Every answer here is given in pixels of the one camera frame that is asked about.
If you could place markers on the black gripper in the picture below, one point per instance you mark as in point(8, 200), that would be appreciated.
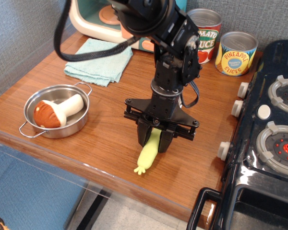
point(164, 113)

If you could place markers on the spoon with green handle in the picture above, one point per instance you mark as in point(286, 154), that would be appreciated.
point(148, 153)

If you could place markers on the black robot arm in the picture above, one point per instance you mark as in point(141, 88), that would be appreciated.
point(176, 40)

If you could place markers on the silver metal pan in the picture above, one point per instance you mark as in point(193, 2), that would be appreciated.
point(57, 94)

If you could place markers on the light blue folded cloth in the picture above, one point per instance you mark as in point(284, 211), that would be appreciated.
point(101, 71)

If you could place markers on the plush brown mushroom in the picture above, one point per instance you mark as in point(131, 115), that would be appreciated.
point(48, 114)

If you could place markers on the pineapple slices can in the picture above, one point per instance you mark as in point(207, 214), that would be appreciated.
point(235, 53)

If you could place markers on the black toy stove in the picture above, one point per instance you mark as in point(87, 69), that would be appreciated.
point(254, 193)

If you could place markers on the tomato sauce can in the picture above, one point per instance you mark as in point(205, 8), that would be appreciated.
point(209, 24)

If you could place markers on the toy microwave teal and cream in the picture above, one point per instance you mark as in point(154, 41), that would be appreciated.
point(96, 19)

